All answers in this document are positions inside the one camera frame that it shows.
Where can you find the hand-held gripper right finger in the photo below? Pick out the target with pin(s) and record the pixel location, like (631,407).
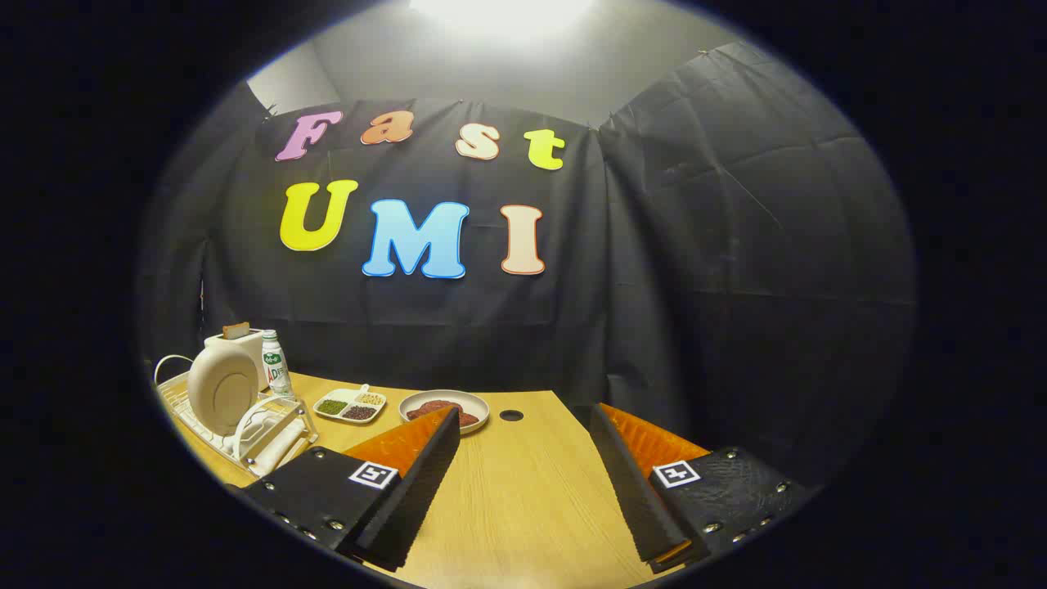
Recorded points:
(634,491)

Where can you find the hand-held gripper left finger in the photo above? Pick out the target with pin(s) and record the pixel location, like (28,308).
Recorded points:
(413,491)

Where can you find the cream round plate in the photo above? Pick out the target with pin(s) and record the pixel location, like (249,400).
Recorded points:
(222,388)

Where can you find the small cream oval plate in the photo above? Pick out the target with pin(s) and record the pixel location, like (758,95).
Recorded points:
(425,398)

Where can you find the white divided snack dish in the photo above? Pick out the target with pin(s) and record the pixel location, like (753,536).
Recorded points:
(348,406)

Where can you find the brown meat patty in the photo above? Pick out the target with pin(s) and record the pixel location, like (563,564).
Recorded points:
(466,417)
(425,410)

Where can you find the white drink bottle green label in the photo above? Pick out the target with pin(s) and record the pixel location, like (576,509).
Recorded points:
(276,368)

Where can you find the black backdrop cloth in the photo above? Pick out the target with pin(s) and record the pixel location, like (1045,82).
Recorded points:
(654,286)

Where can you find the white toaster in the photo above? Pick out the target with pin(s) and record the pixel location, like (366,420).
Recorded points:
(249,348)

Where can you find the toast slice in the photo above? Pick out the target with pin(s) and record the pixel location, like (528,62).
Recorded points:
(236,330)

